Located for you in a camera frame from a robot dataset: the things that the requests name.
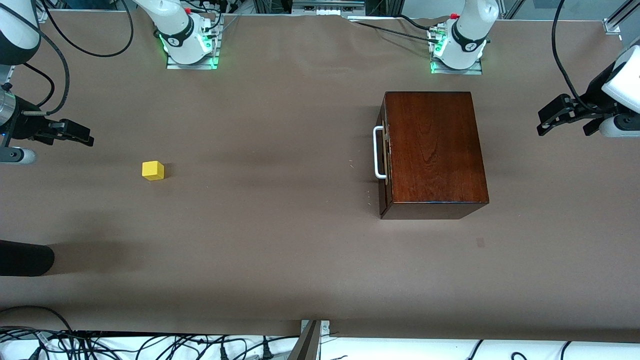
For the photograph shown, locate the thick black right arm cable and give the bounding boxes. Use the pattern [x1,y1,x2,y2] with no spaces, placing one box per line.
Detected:
[0,2,71,117]

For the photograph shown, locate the long looping black cable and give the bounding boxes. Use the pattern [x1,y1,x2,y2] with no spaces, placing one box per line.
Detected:
[42,0,135,58]

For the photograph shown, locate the tangled black cables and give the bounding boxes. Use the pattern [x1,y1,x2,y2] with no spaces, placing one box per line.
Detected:
[0,326,301,360]

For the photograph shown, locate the silver bracket with grey beam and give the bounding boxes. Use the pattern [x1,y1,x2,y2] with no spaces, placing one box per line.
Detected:
[287,319,331,360]

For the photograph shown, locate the dark brown wooden box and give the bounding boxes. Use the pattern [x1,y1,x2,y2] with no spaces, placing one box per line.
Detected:
[376,91,490,221]

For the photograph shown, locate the grey metal rail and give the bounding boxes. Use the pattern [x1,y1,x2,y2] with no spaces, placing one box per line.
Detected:
[291,0,367,16]

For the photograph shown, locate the arched black cable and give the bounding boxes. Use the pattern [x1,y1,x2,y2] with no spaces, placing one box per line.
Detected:
[0,304,76,334]

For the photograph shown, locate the thin short black cable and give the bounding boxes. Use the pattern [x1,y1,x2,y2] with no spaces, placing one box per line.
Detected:
[22,62,56,109]

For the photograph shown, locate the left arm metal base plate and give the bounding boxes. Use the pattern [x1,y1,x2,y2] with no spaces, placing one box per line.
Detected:
[430,59,484,76]

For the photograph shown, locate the black cylinder object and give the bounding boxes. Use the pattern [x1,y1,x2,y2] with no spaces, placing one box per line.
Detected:
[0,239,55,277]

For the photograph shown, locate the black cable to base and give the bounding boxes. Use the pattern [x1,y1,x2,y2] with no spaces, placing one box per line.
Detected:
[349,18,442,44]

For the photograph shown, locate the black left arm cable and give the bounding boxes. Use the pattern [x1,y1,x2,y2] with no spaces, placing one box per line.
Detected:
[551,0,601,109]

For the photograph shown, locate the yellow cube block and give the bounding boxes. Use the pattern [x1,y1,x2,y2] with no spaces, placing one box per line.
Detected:
[141,160,165,182]

